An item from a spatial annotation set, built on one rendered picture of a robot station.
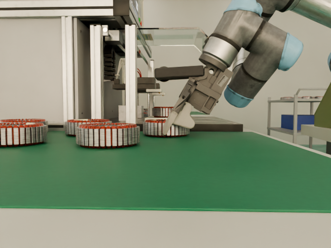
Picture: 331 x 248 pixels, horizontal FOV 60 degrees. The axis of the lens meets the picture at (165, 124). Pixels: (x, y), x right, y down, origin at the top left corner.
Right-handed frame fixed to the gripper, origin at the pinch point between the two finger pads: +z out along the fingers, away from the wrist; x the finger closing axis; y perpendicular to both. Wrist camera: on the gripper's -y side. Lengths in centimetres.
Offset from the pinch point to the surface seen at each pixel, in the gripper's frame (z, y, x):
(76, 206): 1.8, -0.7, -49.8
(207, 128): -5.1, 9.9, 13.8
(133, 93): -3.4, -13.3, 12.3
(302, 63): -208, 162, 577
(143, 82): -7.1, -15.5, 29.5
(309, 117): -67, 130, 282
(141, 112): 5, -14, 53
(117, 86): -1.7, -22.5, 28.8
